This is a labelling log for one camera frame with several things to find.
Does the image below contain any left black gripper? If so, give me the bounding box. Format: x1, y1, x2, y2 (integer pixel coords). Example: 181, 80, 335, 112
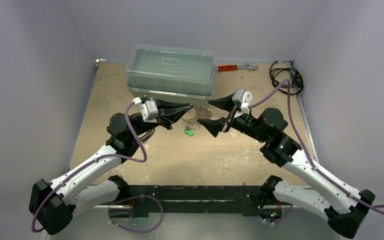
129, 99, 193, 139

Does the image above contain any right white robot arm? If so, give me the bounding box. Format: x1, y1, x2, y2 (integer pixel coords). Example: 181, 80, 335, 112
198, 92, 375, 239

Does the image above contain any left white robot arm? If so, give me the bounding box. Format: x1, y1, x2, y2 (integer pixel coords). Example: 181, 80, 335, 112
28, 97, 193, 235

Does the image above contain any key with green tag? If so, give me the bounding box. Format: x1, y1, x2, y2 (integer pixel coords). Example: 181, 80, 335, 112
184, 129, 194, 137

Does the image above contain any grey plastic toolbox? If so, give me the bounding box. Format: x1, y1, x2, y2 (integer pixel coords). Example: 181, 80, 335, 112
124, 44, 217, 101

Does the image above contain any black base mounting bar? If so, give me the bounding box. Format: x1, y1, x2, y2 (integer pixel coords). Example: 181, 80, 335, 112
105, 184, 296, 219

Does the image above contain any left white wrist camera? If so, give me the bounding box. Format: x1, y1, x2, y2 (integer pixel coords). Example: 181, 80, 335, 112
131, 95, 159, 123

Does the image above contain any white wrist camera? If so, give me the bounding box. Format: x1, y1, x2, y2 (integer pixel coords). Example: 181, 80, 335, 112
131, 95, 159, 123
231, 88, 253, 118

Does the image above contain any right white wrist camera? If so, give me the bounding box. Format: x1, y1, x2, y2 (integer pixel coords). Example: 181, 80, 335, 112
231, 88, 253, 118

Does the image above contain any black coiled usb cable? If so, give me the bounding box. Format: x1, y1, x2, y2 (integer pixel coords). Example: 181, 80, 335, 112
129, 112, 156, 144

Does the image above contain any orange handled adjustable wrench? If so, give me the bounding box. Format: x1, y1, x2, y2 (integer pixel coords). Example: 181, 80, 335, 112
216, 62, 258, 72

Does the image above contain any black coiled cable bundle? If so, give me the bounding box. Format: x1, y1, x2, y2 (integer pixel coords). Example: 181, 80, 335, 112
269, 60, 305, 96

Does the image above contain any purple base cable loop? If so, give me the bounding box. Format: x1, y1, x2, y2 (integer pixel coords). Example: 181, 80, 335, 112
107, 194, 164, 233

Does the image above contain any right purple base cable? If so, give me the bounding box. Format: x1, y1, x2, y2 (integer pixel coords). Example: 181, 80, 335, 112
262, 202, 296, 226

